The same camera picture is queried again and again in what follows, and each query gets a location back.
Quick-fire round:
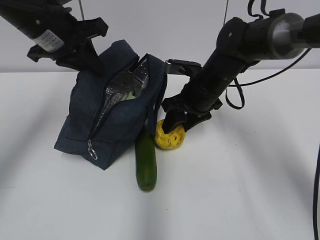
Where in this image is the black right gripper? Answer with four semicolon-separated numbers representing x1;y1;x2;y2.
161;93;223;133

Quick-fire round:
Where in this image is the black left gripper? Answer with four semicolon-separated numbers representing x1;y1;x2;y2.
27;17;109;77

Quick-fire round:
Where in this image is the yellow pear-shaped squash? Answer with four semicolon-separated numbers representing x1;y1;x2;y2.
154;119;186;150

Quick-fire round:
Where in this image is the green lid glass container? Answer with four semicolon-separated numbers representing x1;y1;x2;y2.
120;91;137;102

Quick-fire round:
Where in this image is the green cucumber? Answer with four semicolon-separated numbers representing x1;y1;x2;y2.
135;126;157;192

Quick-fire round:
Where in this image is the dark blue lunch bag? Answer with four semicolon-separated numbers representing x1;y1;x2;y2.
54;40;167;170

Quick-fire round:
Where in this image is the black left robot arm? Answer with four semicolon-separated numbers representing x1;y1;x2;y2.
0;0;109;76

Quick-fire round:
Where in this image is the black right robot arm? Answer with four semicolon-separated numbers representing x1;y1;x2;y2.
162;9;320;133

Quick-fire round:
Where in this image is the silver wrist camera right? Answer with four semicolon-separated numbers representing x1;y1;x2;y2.
165;59;202;77

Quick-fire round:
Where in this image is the silver zipper pull ring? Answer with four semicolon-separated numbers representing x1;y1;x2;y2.
86;139;99;160

